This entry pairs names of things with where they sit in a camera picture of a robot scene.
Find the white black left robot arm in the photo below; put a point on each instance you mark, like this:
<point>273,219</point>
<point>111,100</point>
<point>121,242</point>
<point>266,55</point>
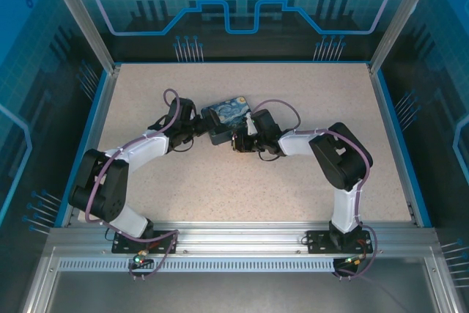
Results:
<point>146,150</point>

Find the aluminium table side rail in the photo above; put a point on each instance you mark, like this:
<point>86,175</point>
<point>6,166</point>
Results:
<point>96,133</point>
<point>391,137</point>

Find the left connector with green light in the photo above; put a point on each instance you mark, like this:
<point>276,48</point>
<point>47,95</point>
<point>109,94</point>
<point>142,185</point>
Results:
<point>140,258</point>

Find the connector with green light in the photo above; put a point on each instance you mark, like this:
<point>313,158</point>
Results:
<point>140,258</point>
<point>353,261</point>

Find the starry night print metal box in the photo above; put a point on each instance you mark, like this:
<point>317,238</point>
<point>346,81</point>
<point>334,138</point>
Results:
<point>231,113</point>

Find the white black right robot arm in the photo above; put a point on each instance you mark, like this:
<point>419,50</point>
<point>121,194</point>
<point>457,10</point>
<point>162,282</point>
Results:
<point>340,166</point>

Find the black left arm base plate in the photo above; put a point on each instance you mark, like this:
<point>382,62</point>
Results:
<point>165,243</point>

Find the aluminium mounting rail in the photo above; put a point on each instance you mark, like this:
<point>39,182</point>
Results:
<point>242,236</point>

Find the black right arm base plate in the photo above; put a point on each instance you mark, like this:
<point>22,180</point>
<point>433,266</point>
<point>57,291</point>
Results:
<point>317,241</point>

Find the right connector with green light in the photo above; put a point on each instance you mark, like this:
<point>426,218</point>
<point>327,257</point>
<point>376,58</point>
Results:
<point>353,261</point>

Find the aluminium frame post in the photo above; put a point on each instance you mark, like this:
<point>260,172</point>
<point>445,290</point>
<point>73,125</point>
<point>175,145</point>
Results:
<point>399,16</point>
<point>82,16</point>

